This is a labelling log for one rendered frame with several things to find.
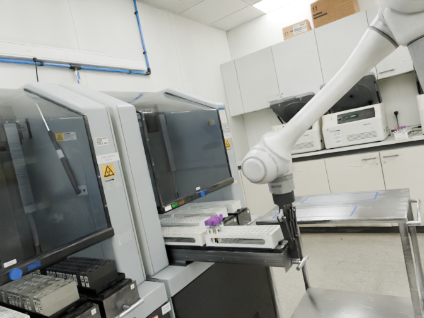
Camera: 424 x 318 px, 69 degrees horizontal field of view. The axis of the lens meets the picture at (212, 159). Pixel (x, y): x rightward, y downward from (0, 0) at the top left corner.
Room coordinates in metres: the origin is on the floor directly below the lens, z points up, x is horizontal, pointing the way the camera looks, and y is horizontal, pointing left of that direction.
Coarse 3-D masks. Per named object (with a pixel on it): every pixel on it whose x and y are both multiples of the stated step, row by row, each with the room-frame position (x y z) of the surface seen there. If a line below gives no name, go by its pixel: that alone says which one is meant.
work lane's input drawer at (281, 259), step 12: (168, 252) 1.32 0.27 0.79; (180, 252) 1.28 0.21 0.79; (192, 252) 1.24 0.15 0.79; (204, 252) 1.21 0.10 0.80; (216, 252) 1.17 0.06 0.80; (228, 252) 1.14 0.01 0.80; (240, 252) 1.11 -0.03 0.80; (252, 252) 1.08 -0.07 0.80; (264, 252) 1.06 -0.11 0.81; (276, 252) 1.04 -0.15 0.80; (288, 252) 1.06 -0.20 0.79; (252, 264) 1.09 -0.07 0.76; (264, 264) 1.06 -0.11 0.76; (276, 264) 1.03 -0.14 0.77; (288, 264) 1.04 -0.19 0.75; (300, 264) 1.02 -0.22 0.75
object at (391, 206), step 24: (360, 192) 1.54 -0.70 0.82; (384, 192) 1.45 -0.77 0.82; (408, 192) 1.37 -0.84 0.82; (264, 216) 1.46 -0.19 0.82; (312, 216) 1.31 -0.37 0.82; (336, 216) 1.24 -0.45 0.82; (360, 216) 1.18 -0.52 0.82; (384, 216) 1.13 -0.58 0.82; (408, 216) 1.43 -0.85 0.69; (408, 240) 1.08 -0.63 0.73; (408, 264) 1.09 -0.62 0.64; (312, 288) 1.73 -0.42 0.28; (312, 312) 1.51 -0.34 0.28; (336, 312) 1.47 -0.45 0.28; (360, 312) 1.43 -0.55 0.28; (384, 312) 1.39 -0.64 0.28; (408, 312) 1.36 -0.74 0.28
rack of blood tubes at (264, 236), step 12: (228, 228) 1.24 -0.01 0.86; (240, 228) 1.20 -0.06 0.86; (252, 228) 1.18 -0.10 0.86; (264, 228) 1.15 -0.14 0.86; (276, 228) 1.11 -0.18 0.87; (228, 240) 1.20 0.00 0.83; (240, 240) 1.21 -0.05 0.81; (252, 240) 1.20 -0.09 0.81; (264, 240) 1.17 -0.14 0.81; (276, 240) 1.08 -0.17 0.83
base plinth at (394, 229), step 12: (300, 228) 3.49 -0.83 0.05; (312, 228) 3.41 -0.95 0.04; (324, 228) 3.33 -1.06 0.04; (336, 228) 3.26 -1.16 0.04; (348, 228) 3.19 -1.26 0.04; (360, 228) 3.12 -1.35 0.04; (372, 228) 3.06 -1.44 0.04; (384, 228) 3.00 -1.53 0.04; (396, 228) 2.94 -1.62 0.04; (408, 228) 2.88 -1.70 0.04; (420, 228) 2.83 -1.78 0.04
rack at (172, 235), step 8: (168, 232) 1.36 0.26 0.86; (176, 232) 1.34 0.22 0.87; (184, 232) 1.31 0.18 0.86; (192, 232) 1.28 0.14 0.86; (200, 232) 1.26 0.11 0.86; (168, 240) 1.37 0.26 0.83; (176, 240) 1.39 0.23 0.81; (184, 240) 1.38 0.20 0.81; (192, 240) 1.36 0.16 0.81; (200, 240) 1.24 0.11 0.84
